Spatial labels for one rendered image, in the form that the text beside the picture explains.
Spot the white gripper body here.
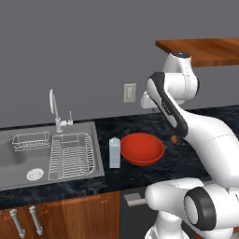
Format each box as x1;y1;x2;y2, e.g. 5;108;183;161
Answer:
140;91;161;114

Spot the red bowl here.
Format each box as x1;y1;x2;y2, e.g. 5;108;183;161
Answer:
119;132;165;167

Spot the white milk carton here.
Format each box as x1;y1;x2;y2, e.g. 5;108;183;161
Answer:
108;136;121;170

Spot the grey steel sink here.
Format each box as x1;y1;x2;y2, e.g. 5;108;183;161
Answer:
0;121;106;191

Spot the silver faucet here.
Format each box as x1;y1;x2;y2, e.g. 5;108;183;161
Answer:
48;89;75;134

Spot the dark grey dishwasher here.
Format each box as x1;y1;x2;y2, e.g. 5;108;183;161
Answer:
119;186;162;239

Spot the wooden cabinet door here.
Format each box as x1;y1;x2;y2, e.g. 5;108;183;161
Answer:
0;206;30;239
25;190;121;239

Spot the beige wall outlet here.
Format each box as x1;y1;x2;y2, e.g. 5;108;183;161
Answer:
122;82;137;104

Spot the wooden wall shelf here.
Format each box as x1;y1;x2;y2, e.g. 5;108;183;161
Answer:
155;37;239;68

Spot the large wire dish rack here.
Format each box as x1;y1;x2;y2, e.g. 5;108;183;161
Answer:
48;132;94;182

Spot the grey dishwasher handle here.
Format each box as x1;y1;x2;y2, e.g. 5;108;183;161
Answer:
123;192;148;207

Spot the small wire basket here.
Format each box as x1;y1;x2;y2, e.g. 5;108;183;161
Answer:
11;131;51;153

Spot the silver cabinet handle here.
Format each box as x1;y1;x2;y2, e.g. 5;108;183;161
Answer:
28;205;44;236
8;208;27;239

